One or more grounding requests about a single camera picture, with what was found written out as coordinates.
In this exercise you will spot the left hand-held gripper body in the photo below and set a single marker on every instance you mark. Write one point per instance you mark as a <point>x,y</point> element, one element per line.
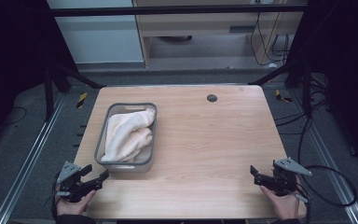
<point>70,183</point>

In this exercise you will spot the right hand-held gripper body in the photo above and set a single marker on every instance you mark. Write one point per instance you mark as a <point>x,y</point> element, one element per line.
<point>285,180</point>

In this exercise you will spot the gray plastic basket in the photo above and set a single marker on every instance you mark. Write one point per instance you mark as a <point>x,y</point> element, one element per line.
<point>130,168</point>

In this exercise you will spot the cream white towel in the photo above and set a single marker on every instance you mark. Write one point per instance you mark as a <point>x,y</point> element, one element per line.
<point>126,133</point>

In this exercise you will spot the person's left hand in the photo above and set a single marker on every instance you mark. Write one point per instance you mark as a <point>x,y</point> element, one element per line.
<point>73,207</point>

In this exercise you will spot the person's right hand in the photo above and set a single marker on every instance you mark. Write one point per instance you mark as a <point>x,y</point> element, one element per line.
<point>284,207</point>

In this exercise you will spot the yellow black tape strip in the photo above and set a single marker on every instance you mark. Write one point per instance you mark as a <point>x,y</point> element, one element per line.
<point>281,96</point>
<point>81,99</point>

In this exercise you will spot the dark round table grommet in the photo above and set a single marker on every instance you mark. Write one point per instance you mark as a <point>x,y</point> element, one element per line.
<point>212,98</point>

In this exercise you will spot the black metal stand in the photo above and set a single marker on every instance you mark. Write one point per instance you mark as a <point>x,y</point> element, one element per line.
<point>48,93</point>
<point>306,93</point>

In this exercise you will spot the dark curtain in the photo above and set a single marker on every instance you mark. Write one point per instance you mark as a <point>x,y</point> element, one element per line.
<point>12,62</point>
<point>348,62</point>

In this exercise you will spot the white cabinet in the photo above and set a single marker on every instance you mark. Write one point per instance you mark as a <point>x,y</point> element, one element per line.
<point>99,37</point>

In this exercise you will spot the aluminium floor rail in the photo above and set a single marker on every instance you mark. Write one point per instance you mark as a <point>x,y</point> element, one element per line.
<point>326,155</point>
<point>28,161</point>

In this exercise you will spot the black horizontal frame bar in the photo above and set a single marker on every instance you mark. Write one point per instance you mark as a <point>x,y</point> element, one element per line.
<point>167,10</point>

